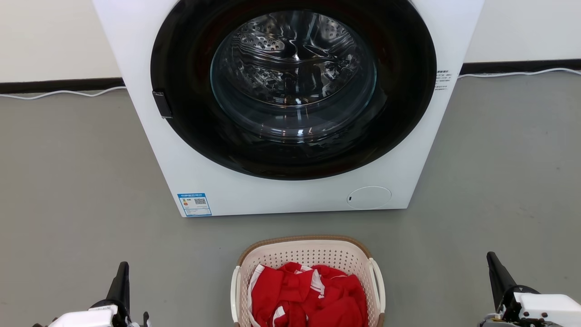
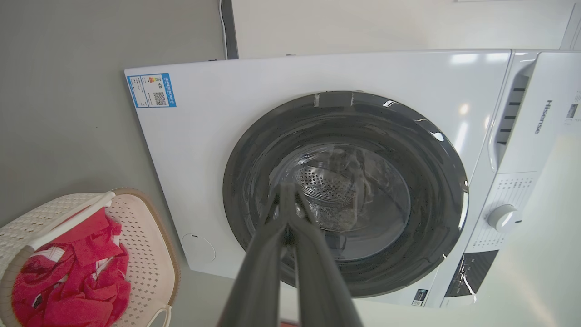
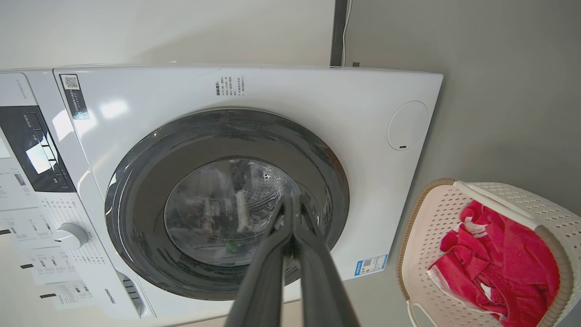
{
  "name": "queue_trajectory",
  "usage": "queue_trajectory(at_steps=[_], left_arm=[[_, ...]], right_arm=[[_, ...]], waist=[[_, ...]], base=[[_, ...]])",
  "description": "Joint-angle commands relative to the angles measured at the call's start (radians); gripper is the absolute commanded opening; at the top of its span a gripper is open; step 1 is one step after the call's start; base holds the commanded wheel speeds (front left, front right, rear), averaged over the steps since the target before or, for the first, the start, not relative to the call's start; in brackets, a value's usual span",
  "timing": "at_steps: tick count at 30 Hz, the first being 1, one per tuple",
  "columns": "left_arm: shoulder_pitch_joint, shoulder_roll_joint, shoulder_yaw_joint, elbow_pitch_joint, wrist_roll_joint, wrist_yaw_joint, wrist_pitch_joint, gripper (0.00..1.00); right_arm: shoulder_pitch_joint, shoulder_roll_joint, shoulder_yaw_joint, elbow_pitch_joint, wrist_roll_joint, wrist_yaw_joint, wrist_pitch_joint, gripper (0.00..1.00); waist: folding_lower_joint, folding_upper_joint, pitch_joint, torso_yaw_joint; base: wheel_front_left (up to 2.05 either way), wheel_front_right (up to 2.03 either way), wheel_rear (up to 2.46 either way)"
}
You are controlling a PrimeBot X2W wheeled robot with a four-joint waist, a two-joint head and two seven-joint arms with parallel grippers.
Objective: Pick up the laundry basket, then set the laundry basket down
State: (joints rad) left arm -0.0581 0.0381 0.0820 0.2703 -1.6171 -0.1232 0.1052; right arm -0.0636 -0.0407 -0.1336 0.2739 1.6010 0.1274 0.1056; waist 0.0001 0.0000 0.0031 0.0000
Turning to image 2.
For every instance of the blue energy label sticker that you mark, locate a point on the blue energy label sticker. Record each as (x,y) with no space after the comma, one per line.
(151,90)

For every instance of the black display panel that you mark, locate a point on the black display panel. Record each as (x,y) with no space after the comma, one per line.
(472,272)

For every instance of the cream perforated laundry basket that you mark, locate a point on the cream perforated laundry basket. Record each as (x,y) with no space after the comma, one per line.
(145,254)

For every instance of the round black washing machine door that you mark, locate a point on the round black washing machine door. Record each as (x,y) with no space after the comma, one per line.
(254,150)

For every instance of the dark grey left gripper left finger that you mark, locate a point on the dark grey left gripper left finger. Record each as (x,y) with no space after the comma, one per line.
(263,272)

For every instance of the white detergent drawer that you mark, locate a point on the white detergent drawer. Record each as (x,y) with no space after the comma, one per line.
(544,91)

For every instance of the round white filter cover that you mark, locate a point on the round white filter cover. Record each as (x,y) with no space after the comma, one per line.
(198,248)

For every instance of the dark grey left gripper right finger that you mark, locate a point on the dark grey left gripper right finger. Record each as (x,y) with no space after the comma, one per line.
(320,281)

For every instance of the small dark sticker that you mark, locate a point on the small dark sticker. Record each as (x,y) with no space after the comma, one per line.
(420,297)

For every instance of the white control knob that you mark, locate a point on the white control knob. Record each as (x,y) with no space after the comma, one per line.
(503,218)

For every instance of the white front-load washing machine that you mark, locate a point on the white front-load washing machine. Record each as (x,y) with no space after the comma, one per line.
(227,118)

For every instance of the red and white garment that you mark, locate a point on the red and white garment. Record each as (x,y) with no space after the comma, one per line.
(81,290)

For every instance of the steel washing drum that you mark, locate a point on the steel washing drum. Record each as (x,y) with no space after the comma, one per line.
(327,186)

